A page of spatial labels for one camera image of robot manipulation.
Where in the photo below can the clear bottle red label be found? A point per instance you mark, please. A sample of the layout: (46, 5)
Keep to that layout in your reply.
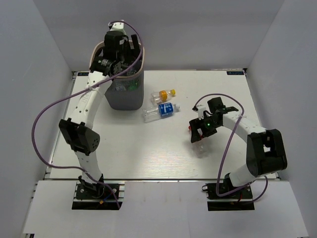
(200, 148)

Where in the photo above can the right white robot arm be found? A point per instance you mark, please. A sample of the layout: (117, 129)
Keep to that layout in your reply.
(265, 152)

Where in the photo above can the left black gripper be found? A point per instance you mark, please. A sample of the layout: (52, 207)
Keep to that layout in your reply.
(136, 49)

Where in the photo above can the clear bottle blue label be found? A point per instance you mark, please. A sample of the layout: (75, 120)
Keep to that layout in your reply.
(160, 111)

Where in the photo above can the clear bottle orange cap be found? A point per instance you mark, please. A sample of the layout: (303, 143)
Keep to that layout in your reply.
(162, 96)

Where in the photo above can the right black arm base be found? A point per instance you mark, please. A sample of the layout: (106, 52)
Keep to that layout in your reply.
(241, 200)

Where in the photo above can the green bottle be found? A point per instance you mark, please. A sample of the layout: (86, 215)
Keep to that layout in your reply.
(134, 85)

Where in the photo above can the grey mesh waste bin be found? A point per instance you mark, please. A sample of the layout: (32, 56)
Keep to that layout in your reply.
(113, 79)

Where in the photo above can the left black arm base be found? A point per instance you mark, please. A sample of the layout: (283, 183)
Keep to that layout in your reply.
(104, 199)

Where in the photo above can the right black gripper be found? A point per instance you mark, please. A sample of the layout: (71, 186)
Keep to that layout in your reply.
(196, 124)

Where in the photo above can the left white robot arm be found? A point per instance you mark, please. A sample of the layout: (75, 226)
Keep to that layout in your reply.
(78, 132)

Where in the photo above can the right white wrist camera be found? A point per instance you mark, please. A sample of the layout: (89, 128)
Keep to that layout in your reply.
(199, 109)

